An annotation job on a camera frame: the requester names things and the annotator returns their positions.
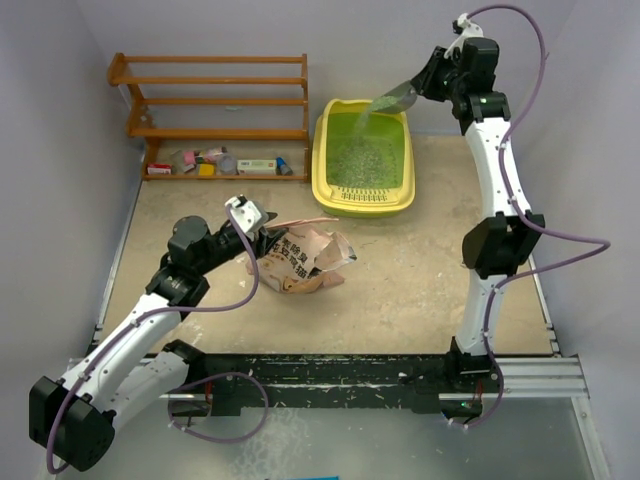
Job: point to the pink small package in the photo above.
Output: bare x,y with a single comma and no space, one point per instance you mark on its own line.
189,158

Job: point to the yellow green litter box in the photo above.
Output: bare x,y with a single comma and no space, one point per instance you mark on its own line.
362,203

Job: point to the red white small box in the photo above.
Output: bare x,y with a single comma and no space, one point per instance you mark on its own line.
159,169

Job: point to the green litter pellets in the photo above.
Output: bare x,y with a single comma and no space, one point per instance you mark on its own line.
359,153

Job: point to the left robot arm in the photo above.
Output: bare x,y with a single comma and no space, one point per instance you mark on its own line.
76,417

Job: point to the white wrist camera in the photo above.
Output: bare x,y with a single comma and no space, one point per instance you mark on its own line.
249,215
464,27

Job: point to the pale green long box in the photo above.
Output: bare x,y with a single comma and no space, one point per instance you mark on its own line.
256,167

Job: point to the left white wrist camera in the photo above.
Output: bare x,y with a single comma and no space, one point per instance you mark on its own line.
249,215

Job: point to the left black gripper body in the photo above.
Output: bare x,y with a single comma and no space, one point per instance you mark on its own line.
257,242

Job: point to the clear plastic cup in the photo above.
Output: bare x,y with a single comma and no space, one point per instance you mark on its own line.
226,165

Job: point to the silver metal scoop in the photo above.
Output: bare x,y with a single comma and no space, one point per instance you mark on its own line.
397,100

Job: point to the yellow small block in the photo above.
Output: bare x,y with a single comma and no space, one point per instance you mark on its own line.
205,170

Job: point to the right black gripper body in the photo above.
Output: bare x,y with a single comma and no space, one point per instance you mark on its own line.
442,80

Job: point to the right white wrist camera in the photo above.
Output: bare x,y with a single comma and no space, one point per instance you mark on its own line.
464,27

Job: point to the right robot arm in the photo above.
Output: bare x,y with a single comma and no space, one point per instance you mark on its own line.
464,75

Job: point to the blue grey bottle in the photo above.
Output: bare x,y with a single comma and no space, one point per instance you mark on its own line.
283,168

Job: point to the brown wooden shelf rack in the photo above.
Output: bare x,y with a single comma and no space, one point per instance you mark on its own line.
140,123

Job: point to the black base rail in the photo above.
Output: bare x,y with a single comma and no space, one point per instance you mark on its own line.
421,383

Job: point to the pink cat litter bag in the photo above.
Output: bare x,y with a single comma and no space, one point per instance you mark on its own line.
306,258

